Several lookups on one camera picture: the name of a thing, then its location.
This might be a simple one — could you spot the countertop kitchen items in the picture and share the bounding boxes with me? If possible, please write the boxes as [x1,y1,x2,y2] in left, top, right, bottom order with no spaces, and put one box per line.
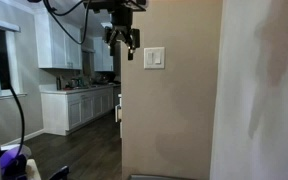
[56,74,120,90]

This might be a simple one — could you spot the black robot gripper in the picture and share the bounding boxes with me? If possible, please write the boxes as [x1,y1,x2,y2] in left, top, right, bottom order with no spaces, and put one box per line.
[104,7,133,61]

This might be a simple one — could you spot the dark window with white frame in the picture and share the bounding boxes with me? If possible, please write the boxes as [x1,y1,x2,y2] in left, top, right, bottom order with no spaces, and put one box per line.
[0,20,23,97]

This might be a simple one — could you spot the black hanging cable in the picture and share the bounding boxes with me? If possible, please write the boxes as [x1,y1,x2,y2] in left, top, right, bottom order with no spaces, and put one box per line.
[0,54,26,161]

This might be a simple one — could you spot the white rocker switch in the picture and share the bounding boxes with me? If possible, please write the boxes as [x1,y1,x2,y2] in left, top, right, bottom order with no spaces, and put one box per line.
[154,51,161,64]
[147,52,153,65]

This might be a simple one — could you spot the black robot arm cables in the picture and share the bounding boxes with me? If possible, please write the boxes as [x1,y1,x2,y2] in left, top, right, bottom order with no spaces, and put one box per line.
[42,0,92,46]

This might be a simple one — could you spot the purple object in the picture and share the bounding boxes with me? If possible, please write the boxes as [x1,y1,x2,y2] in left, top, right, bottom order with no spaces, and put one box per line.
[0,146,30,176]

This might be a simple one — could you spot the white far upper cabinet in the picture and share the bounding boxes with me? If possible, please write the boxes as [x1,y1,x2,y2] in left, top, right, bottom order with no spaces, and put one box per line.
[93,37,114,71]

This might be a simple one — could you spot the white upper kitchen cabinet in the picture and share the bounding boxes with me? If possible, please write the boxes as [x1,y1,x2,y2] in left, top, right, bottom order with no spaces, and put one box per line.
[34,13,82,70]

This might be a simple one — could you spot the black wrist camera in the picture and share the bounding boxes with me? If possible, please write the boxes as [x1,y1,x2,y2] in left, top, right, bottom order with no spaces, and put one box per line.
[130,29,140,49]

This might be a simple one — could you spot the white lower kitchen cabinets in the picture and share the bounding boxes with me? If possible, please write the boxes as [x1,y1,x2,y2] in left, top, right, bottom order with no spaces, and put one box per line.
[41,86,113,136]

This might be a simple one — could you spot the white double light switch plate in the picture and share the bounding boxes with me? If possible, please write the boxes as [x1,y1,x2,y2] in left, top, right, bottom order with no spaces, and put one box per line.
[144,47,165,69]

